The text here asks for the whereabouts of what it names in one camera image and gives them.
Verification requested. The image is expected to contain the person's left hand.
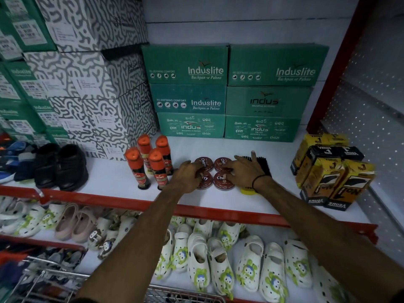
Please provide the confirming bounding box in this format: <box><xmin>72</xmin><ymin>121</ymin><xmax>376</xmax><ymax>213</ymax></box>
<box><xmin>167</xmin><ymin>160</ymin><xmax>205</xmax><ymax>194</ymax></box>

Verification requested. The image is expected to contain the person's right hand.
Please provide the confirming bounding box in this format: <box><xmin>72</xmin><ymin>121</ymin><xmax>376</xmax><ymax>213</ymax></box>
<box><xmin>222</xmin><ymin>151</ymin><xmax>267</xmax><ymax>190</ymax></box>

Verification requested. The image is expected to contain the dark red shoe polish tin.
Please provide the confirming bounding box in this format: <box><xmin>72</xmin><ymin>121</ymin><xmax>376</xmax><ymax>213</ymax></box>
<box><xmin>196</xmin><ymin>171</ymin><xmax>214</xmax><ymax>190</ymax></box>
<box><xmin>213</xmin><ymin>171</ymin><xmax>235</xmax><ymax>191</ymax></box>
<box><xmin>194</xmin><ymin>157</ymin><xmax>214</xmax><ymax>172</ymax></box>
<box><xmin>214</xmin><ymin>157</ymin><xmax>233</xmax><ymax>173</ymax></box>

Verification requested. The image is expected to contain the person's right forearm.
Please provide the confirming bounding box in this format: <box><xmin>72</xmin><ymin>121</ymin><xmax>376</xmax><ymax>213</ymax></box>
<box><xmin>254</xmin><ymin>177</ymin><xmax>404</xmax><ymax>303</ymax></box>

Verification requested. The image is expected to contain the person's left forearm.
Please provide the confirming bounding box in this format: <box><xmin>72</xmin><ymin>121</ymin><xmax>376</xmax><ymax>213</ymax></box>
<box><xmin>73</xmin><ymin>185</ymin><xmax>187</xmax><ymax>303</ymax></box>

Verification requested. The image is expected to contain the black shoe brush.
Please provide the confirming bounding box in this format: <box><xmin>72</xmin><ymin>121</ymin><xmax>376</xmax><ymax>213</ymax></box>
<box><xmin>242</xmin><ymin>156</ymin><xmax>272</xmax><ymax>178</ymax></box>

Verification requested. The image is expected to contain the black wrist band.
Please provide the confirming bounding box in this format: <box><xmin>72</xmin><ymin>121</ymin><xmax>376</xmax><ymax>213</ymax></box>
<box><xmin>251</xmin><ymin>174</ymin><xmax>267</xmax><ymax>190</ymax></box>

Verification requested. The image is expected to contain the orange-capped liquid polish bottle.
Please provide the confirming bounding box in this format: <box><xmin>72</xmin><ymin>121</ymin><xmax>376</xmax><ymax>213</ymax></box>
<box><xmin>155</xmin><ymin>135</ymin><xmax>174</xmax><ymax>176</ymax></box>
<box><xmin>148</xmin><ymin>148</ymin><xmax>169</xmax><ymax>190</ymax></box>
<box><xmin>124</xmin><ymin>147</ymin><xmax>152</xmax><ymax>190</ymax></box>
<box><xmin>137</xmin><ymin>134</ymin><xmax>153</xmax><ymax>174</ymax></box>

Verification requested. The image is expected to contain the yellow black brush box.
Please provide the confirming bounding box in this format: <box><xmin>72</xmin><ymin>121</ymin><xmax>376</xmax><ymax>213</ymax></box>
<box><xmin>295</xmin><ymin>145</ymin><xmax>365</xmax><ymax>189</ymax></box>
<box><xmin>290</xmin><ymin>133</ymin><xmax>350</xmax><ymax>176</ymax></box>
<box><xmin>326</xmin><ymin>159</ymin><xmax>376</xmax><ymax>212</ymax></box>
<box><xmin>299</xmin><ymin>158</ymin><xmax>347</xmax><ymax>206</ymax></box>

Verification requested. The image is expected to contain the stack of green shoe boxes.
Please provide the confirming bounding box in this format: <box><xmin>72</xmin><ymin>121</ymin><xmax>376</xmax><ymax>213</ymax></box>
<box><xmin>141</xmin><ymin>43</ymin><xmax>330</xmax><ymax>143</ymax></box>
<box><xmin>0</xmin><ymin>0</ymin><xmax>74</xmax><ymax>147</ymax></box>

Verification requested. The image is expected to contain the row of white printed clogs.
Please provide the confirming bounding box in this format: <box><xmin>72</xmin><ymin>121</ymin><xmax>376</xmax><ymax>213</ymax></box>
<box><xmin>0</xmin><ymin>196</ymin><xmax>360</xmax><ymax>303</ymax></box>

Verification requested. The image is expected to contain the white perforated shelf panel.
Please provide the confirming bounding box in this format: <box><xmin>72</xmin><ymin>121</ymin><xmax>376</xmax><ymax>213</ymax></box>
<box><xmin>319</xmin><ymin>0</ymin><xmax>404</xmax><ymax>268</ymax></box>

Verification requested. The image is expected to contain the black shoe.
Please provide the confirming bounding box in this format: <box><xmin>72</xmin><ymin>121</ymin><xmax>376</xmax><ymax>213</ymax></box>
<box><xmin>34</xmin><ymin>143</ymin><xmax>61</xmax><ymax>189</ymax></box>
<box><xmin>56</xmin><ymin>144</ymin><xmax>89</xmax><ymax>192</ymax></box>

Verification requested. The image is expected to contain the pink clog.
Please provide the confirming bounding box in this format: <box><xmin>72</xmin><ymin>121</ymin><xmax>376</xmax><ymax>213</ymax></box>
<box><xmin>71</xmin><ymin>206</ymin><xmax>98</xmax><ymax>243</ymax></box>
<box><xmin>55</xmin><ymin>203</ymin><xmax>79</xmax><ymax>241</ymax></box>

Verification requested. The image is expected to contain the stack of grey patterned boxes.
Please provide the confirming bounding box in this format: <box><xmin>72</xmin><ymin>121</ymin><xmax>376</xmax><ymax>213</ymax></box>
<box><xmin>24</xmin><ymin>0</ymin><xmax>159</xmax><ymax>161</ymax></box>

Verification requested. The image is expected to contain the blue grey sandal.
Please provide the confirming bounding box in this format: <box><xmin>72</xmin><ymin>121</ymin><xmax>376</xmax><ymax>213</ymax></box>
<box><xmin>13</xmin><ymin>145</ymin><xmax>38</xmax><ymax>182</ymax></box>
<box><xmin>0</xmin><ymin>141</ymin><xmax>27</xmax><ymax>185</ymax></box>

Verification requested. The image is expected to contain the red shelf upright post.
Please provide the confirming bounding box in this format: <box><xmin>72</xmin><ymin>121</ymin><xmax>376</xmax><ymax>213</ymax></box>
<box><xmin>306</xmin><ymin>0</ymin><xmax>380</xmax><ymax>135</ymax></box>

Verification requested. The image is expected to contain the short red shelf rail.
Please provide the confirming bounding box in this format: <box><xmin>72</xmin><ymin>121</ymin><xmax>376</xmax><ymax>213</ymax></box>
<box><xmin>0</xmin><ymin>235</ymin><xmax>88</xmax><ymax>252</ymax></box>

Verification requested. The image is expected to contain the metal wire shopping cart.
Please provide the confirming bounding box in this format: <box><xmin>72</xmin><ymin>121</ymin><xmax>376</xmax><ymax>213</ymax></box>
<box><xmin>0</xmin><ymin>255</ymin><xmax>226</xmax><ymax>303</ymax></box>

